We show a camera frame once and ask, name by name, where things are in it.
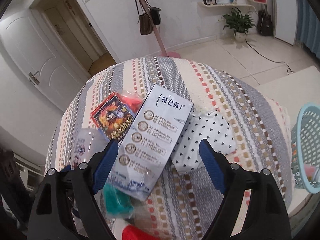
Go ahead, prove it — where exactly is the black acoustic guitar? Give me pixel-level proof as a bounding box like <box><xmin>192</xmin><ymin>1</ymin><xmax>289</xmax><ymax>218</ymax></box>
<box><xmin>257</xmin><ymin>3</ymin><xmax>273</xmax><ymax>36</ymax></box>

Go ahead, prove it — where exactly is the white curved wall shelf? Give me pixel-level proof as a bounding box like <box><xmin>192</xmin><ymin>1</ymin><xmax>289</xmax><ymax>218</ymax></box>
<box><xmin>197</xmin><ymin>2</ymin><xmax>255</xmax><ymax>10</ymax></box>

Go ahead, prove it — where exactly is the white refrigerator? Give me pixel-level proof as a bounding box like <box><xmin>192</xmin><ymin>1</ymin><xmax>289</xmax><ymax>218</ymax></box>
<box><xmin>273</xmin><ymin>0</ymin><xmax>298</xmax><ymax>46</ymax></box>

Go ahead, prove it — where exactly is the pink coat rack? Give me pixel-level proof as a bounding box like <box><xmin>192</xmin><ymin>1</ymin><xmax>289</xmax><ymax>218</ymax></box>
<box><xmin>135</xmin><ymin>0</ymin><xmax>181</xmax><ymax>58</ymax></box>

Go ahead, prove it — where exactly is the potted green plant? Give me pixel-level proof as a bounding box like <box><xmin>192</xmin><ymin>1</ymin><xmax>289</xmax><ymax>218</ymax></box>
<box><xmin>222</xmin><ymin>7</ymin><xmax>255</xmax><ymax>42</ymax></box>

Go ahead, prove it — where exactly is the white room door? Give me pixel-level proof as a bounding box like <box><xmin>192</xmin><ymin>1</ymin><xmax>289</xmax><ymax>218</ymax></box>
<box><xmin>1</xmin><ymin>10</ymin><xmax>87</xmax><ymax>112</ymax></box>

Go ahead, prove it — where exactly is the striped woven sofa cover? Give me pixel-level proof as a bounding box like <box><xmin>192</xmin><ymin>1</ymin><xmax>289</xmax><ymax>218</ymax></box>
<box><xmin>46</xmin><ymin>57</ymin><xmax>293</xmax><ymax>239</ymax></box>

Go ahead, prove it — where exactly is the clear plastic water bottle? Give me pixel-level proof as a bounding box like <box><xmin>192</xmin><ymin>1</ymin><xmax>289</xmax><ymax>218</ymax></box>
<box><xmin>71</xmin><ymin>128</ymin><xmax>109</xmax><ymax>170</ymax></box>

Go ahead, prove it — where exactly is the black floor cable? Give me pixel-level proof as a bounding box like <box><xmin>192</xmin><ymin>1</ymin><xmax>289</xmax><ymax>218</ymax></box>
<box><xmin>245</xmin><ymin>38</ymin><xmax>297</xmax><ymax>75</ymax></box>

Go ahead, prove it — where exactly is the red cartoon card box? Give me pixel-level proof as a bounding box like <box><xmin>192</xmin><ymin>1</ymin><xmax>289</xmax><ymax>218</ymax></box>
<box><xmin>91</xmin><ymin>92</ymin><xmax>135</xmax><ymax>142</ymax></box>

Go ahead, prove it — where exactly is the white black-dotted tissue pack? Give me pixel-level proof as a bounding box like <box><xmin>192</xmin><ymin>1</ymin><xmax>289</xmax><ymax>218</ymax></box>
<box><xmin>171</xmin><ymin>110</ymin><xmax>237</xmax><ymax>173</ymax></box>

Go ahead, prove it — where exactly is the blue window curtain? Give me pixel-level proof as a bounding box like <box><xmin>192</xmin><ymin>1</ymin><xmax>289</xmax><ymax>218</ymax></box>
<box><xmin>297</xmin><ymin>0</ymin><xmax>319</xmax><ymax>60</ymax></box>

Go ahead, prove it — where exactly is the black hanging bag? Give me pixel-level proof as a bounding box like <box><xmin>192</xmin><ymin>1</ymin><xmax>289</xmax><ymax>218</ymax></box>
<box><xmin>150</xmin><ymin>7</ymin><xmax>161</xmax><ymax>25</ymax></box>

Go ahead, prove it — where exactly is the teal clay bag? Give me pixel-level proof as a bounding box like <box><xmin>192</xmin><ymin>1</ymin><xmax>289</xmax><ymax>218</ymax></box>
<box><xmin>103</xmin><ymin>183</ymin><xmax>134</xmax><ymax>219</ymax></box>

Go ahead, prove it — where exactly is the pink clay bag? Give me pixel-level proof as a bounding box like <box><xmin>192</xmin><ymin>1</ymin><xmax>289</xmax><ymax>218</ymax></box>
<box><xmin>118</xmin><ymin>90</ymin><xmax>143</xmax><ymax>113</ymax></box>

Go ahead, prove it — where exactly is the light blue laundry basket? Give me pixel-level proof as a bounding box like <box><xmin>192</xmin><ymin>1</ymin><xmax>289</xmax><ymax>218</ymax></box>
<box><xmin>291</xmin><ymin>103</ymin><xmax>319</xmax><ymax>194</ymax></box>

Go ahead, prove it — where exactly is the brown hanging handbag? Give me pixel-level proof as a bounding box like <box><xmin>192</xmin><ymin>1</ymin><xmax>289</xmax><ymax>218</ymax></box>
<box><xmin>135</xmin><ymin>0</ymin><xmax>153</xmax><ymax>35</ymax></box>

